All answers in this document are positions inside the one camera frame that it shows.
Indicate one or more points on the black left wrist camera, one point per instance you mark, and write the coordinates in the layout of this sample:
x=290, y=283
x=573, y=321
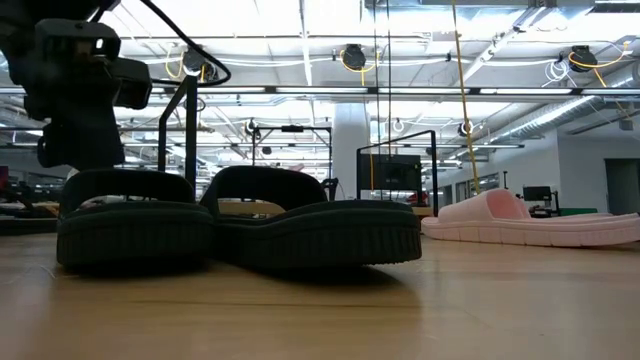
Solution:
x=75, y=40

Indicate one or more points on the green flat object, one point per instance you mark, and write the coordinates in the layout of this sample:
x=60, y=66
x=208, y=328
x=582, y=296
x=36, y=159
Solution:
x=580, y=212

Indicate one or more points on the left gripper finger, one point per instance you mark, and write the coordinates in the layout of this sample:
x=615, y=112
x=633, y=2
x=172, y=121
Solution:
x=132, y=85

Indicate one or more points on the black background monitor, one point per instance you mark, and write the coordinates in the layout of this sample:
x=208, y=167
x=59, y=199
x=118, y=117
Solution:
x=537, y=194

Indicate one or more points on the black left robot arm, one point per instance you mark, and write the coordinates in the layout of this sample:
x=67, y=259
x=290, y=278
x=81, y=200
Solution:
x=22, y=30

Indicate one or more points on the pink rubber slide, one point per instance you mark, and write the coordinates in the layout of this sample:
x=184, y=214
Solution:
x=500, y=230

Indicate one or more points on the silver ventilation duct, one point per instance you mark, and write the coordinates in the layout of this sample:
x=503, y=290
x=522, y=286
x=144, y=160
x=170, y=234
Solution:
x=550, y=117

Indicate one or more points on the black rubber slide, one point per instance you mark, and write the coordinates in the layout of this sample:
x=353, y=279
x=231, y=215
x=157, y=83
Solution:
x=135, y=235
x=320, y=235

